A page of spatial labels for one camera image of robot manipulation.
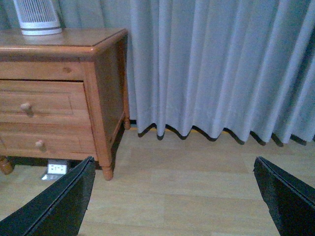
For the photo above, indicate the wooden drawer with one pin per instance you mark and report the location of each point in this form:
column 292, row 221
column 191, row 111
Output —
column 46, row 141
column 43, row 102

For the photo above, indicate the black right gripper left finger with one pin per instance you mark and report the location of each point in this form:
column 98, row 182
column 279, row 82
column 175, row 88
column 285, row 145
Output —
column 58, row 210

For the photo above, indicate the grey curtain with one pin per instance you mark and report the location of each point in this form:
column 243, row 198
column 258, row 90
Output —
column 246, row 66

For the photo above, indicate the white power strip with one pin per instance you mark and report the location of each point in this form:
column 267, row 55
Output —
column 56, row 168

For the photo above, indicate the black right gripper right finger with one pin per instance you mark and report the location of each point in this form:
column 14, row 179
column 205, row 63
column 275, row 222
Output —
column 291, row 202

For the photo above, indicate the white cylindrical air purifier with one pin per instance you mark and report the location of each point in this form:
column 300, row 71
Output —
column 37, row 17

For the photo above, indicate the wooden nightstand cabinet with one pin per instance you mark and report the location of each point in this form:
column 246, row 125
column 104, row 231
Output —
column 95, row 57

